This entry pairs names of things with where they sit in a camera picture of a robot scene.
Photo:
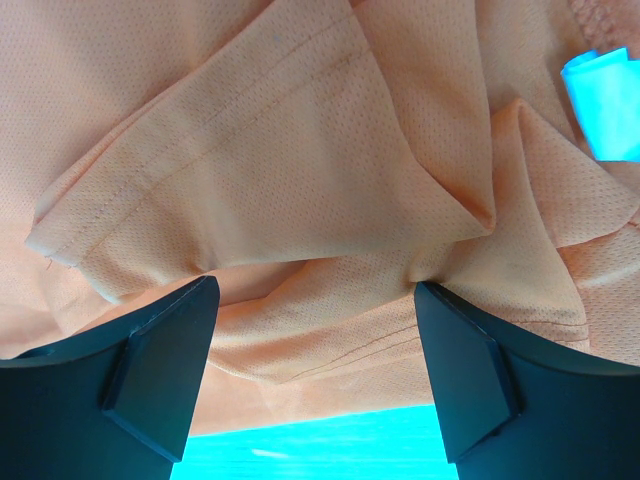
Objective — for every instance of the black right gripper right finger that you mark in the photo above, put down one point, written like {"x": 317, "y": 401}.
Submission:
{"x": 513, "y": 405}

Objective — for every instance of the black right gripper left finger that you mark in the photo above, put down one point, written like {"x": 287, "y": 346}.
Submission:
{"x": 113, "y": 402}

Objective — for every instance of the orange t shirt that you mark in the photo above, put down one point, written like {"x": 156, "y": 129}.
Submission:
{"x": 320, "y": 159}

